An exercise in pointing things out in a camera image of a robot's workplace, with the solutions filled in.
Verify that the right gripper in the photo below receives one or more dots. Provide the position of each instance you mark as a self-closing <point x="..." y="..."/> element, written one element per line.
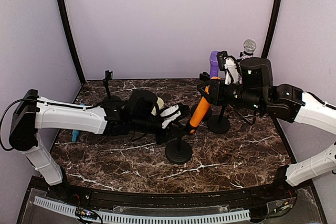
<point x="217" y="95"/>

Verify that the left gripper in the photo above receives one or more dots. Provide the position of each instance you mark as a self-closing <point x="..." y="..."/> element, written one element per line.
<point x="170" y="132"/>

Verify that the orange toy microphone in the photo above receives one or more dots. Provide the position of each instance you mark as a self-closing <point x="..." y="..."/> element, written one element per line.
<point x="198" y="115"/>

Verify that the black stand of orange microphone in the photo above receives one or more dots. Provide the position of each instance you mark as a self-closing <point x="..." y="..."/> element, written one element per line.
<point x="178" y="151"/>

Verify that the black stand of blue microphone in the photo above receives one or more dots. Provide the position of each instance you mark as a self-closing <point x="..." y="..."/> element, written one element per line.
<point x="108" y="90"/>

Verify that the blue toy microphone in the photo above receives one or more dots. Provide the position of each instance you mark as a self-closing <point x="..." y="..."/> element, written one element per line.
<point x="75" y="135"/>

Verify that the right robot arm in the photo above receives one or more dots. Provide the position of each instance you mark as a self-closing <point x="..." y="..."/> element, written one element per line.
<point x="286" y="102"/>

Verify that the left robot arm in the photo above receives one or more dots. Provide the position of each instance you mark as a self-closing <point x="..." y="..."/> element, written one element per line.
<point x="110" y="117"/>

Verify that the black stand of purple microphone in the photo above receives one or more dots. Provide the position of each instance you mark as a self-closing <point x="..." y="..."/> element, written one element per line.
<point x="203" y="77"/>

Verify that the purple toy microphone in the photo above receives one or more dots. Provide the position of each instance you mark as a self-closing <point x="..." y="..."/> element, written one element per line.
<point x="214" y="68"/>

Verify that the black stand of pink microphone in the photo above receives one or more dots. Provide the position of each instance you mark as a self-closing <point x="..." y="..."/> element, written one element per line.
<point x="218" y="123"/>

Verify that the silver glitter microphone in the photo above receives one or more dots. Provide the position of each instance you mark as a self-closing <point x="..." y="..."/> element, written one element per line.
<point x="249" y="47"/>

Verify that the cream ceramic mug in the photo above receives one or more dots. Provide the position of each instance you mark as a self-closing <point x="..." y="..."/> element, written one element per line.
<point x="160" y="104"/>

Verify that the black front rail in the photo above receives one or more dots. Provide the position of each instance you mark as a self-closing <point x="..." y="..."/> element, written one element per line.
<point x="255" y="197"/>

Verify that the white slotted cable duct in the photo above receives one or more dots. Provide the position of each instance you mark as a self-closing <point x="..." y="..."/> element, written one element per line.
<point x="90" y="216"/>

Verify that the right black corner post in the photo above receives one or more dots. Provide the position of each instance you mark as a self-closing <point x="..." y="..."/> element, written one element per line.
<point x="271" y="28"/>

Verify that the black corner post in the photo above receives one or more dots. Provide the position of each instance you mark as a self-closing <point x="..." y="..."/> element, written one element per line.
<point x="70" y="41"/>
<point x="271" y="28"/>

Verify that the left black corner post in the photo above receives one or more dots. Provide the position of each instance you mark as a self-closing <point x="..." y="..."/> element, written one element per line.
<point x="70" y="41"/>

